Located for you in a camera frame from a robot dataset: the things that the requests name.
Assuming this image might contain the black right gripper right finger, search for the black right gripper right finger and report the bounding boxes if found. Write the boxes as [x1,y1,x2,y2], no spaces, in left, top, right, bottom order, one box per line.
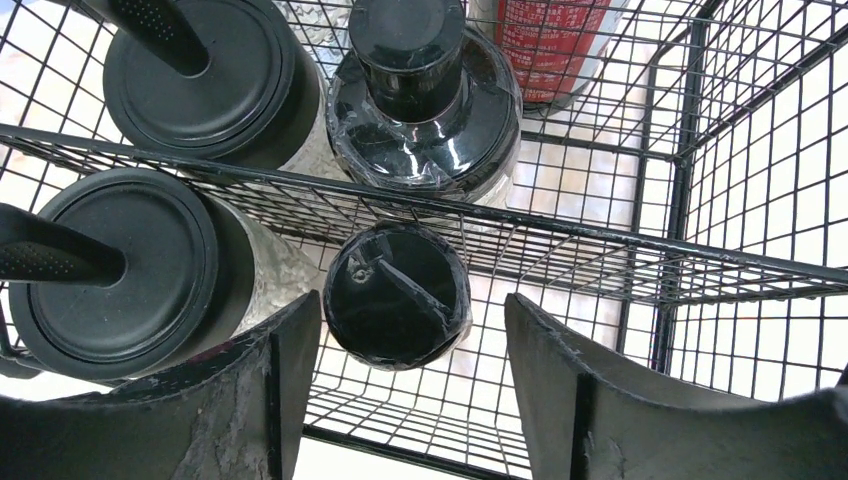
[504,294,847,479]

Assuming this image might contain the black wire basket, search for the black wire basket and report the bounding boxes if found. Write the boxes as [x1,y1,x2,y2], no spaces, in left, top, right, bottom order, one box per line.
[0,0,848,480]

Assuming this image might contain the shiny black-lid spice jar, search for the shiny black-lid spice jar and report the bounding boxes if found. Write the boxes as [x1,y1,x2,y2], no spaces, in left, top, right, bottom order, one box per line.
[326,0,522,208]

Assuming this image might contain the tall sauce bottle black cap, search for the tall sauce bottle black cap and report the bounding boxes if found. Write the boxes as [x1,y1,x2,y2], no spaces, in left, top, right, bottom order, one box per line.
[468,0,629,119]

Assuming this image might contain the black-lid jar white beads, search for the black-lid jar white beads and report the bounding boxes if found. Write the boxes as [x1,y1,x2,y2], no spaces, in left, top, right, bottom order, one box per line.
[1,168,321,381]

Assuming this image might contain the small pepper shaker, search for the small pepper shaker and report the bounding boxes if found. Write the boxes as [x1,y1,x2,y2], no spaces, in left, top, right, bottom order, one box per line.
[323,221,473,372]

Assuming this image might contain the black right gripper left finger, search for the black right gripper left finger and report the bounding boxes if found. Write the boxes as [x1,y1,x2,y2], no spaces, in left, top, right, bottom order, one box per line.
[1,292,321,479]

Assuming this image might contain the black-lid clear jar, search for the black-lid clear jar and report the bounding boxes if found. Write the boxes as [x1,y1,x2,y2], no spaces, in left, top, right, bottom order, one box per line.
[91,1,346,180]

